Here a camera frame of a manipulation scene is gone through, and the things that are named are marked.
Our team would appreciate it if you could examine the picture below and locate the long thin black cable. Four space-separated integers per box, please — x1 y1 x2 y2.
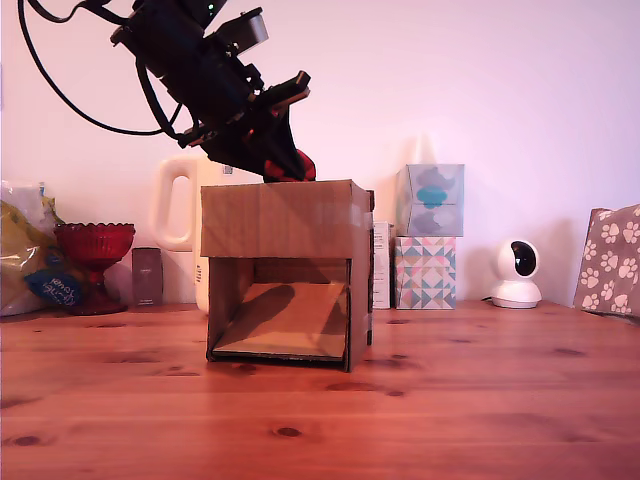
17 0 184 137

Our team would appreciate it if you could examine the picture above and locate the small white round camera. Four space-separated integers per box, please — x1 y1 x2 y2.
488 238 542 309

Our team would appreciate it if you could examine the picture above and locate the large white water jug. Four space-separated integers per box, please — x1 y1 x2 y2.
152 154 261 316

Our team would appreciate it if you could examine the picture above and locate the grey cloud print tissue box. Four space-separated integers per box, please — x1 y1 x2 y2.
395 163 465 238

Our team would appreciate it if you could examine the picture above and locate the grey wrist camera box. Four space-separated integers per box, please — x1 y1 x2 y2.
202 6 271 57

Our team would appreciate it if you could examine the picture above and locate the triangle pattern tissue box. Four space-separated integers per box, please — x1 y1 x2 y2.
393 235 457 310

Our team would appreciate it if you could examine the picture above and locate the cardboard dice tower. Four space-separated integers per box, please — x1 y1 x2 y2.
199 178 376 374

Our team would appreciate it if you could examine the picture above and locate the crinkled plastic bag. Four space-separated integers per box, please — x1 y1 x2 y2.
0 179 89 318

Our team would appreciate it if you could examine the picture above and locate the short thick black cable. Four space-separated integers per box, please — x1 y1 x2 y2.
134 57 184 141

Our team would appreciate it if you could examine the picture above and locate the grey paw print cushion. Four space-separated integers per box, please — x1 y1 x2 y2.
572 203 640 321

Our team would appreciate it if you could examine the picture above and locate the white box with text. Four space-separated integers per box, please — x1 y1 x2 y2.
372 221 397 310

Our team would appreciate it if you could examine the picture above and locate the red glass footed bowl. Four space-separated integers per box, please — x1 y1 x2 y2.
53 222 136 316

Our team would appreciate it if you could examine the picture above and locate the small brown box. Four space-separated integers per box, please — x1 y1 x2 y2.
131 246 164 307

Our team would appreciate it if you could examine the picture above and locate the red and black footbag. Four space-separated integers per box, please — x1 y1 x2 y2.
263 148 317 182

